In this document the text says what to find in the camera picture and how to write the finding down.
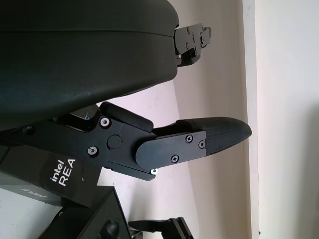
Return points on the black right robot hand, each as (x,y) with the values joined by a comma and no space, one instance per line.
(169,230)

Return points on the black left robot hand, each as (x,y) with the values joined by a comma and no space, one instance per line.
(74,49)

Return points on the black Intel RealSense box lid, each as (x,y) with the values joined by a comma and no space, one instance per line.
(67,184)

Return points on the black camera box base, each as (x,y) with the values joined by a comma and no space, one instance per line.
(94,211)

